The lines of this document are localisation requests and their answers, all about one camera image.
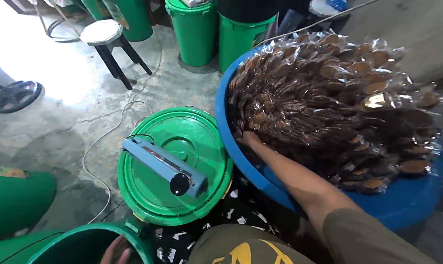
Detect person's left hand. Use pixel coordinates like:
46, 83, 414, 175
100, 235, 132, 264

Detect person's right hand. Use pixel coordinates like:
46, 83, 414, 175
235, 129, 263, 150

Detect person's right forearm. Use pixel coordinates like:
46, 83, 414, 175
251, 136, 439, 264

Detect large blue tub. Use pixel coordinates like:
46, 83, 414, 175
215, 45, 443, 231

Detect open green bucket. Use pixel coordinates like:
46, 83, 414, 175
26, 220, 154, 264

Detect person's legs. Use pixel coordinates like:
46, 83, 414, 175
148, 174, 310, 264

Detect green bucket with lid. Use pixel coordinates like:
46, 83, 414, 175
118, 106, 234, 226

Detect pile of brown snack packets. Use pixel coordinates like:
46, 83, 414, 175
228, 31, 443, 195

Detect light blue heat sealer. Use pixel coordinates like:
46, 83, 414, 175
122, 136, 208, 198

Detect green bin with black cover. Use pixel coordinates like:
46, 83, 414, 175
218, 12, 278, 74

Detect big green barrel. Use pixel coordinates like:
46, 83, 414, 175
0, 166, 57, 241

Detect green container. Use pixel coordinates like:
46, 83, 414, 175
0, 229, 66, 264

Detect person's body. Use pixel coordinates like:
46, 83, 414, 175
187, 224, 317, 264

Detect green bin with lid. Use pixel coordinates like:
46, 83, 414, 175
165, 0, 217, 67

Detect tall green bin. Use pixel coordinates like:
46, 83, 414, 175
111, 0, 154, 42

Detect stool with white seat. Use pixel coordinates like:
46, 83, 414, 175
79, 19, 153, 91

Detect black round wheel-like base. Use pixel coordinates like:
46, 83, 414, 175
0, 78, 45, 114

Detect metal-legged chair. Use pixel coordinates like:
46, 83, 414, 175
32, 0, 82, 43

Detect thin black cable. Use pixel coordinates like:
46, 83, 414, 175
0, 231, 65, 264

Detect white floor cable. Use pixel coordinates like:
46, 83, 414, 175
82, 100, 153, 225

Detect pale long cord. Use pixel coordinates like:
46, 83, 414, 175
254, 0, 380, 48

